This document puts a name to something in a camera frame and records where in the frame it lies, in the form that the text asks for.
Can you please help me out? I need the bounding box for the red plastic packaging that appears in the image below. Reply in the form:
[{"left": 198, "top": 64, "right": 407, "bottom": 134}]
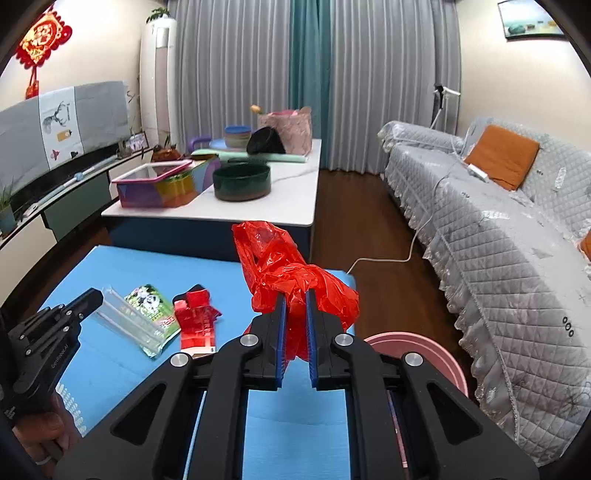
[{"left": 172, "top": 285, "right": 223, "bottom": 354}]

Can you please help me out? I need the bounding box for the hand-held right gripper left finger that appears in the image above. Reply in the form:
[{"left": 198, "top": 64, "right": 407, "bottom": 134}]
[{"left": 55, "top": 292, "right": 288, "bottom": 480}]

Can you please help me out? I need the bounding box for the grey quilted sofa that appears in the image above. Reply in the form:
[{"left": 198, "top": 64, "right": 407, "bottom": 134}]
[{"left": 378, "top": 115, "right": 591, "bottom": 467}]

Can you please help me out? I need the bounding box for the grey curtain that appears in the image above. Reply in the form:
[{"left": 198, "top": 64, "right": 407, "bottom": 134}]
[
  {"left": 168, "top": 0, "right": 296, "bottom": 141},
  {"left": 323, "top": 0, "right": 462, "bottom": 176}
]

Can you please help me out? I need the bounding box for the framed wall picture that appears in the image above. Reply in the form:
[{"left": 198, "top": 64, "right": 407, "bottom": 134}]
[{"left": 498, "top": 0, "right": 566, "bottom": 40}]

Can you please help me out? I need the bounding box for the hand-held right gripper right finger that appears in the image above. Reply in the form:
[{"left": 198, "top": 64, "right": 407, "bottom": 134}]
[{"left": 305, "top": 288, "right": 541, "bottom": 480}]

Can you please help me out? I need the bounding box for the dark green round bowl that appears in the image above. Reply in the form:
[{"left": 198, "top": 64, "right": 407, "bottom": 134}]
[{"left": 212, "top": 162, "right": 272, "bottom": 202}]

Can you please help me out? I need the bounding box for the white patterned cloth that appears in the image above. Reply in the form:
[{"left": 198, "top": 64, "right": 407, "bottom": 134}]
[{"left": 55, "top": 387, "right": 90, "bottom": 437}]

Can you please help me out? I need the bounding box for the stack of coloured bowls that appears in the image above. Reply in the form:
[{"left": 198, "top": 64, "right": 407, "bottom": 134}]
[{"left": 224, "top": 124, "right": 252, "bottom": 149}]

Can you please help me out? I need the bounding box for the white floor stand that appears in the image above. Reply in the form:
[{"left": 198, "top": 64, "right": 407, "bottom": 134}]
[{"left": 431, "top": 84, "right": 462, "bottom": 132}]

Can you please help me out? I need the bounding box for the person's left hand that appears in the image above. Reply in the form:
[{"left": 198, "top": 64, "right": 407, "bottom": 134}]
[{"left": 9, "top": 391, "right": 81, "bottom": 467}]

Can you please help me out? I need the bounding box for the pink plastic basin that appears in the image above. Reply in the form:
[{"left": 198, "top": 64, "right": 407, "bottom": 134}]
[{"left": 364, "top": 332, "right": 469, "bottom": 480}]

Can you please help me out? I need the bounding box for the blue table mat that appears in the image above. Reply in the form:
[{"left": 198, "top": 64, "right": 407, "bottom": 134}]
[{"left": 39, "top": 244, "right": 358, "bottom": 480}]

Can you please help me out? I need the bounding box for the small potted plant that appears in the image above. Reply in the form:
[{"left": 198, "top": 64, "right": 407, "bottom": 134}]
[{"left": 0, "top": 182, "right": 19, "bottom": 236}]

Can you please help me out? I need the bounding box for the white top coffee table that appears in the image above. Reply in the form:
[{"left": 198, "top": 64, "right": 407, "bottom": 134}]
[{"left": 100, "top": 137, "right": 322, "bottom": 264}]

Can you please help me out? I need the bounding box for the white standing air conditioner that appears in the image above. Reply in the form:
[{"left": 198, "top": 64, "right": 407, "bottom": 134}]
[{"left": 139, "top": 17, "right": 178, "bottom": 160}]

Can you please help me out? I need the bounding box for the white power cable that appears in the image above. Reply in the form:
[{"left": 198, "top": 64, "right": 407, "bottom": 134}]
[{"left": 346, "top": 138, "right": 472, "bottom": 275}]

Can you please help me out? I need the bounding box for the white rod with blue knob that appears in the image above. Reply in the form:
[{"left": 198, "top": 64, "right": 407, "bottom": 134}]
[{"left": 25, "top": 154, "right": 118, "bottom": 215}]

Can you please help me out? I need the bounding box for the colourful box with pink lid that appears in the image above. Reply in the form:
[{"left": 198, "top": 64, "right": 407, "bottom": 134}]
[{"left": 111, "top": 156, "right": 221, "bottom": 209}]

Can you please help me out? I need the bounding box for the television cabinet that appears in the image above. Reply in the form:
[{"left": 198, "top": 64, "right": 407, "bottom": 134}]
[{"left": 0, "top": 143, "right": 155, "bottom": 282}]

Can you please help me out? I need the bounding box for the grey covered television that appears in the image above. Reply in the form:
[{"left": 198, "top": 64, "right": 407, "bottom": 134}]
[{"left": 0, "top": 80, "right": 130, "bottom": 195}]

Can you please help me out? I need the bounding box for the light green tray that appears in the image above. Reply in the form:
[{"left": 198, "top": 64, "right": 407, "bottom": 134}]
[{"left": 190, "top": 148, "right": 308, "bottom": 164}]

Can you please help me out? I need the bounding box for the green snack packet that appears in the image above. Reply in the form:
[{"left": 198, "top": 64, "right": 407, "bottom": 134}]
[{"left": 124, "top": 283, "right": 182, "bottom": 360}]

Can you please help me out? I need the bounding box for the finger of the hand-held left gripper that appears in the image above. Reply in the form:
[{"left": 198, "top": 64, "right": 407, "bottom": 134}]
[{"left": 60, "top": 288, "right": 105, "bottom": 320}]

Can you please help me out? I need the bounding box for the teal curtain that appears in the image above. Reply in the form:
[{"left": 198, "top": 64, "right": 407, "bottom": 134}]
[{"left": 288, "top": 0, "right": 333, "bottom": 139}]

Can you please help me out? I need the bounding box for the black hat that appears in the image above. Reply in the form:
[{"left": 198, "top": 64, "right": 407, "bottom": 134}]
[{"left": 246, "top": 127, "right": 287, "bottom": 155}]

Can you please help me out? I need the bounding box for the clear plastic packet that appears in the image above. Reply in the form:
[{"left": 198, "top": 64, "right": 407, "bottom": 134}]
[{"left": 95, "top": 285, "right": 169, "bottom": 354}]

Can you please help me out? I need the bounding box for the red knot wall ornament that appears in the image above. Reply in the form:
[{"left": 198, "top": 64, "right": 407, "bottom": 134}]
[{"left": 13, "top": 9, "right": 74, "bottom": 100}]

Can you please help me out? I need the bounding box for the red plastic bag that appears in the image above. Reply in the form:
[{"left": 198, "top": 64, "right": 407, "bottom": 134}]
[{"left": 231, "top": 220, "right": 361, "bottom": 370}]

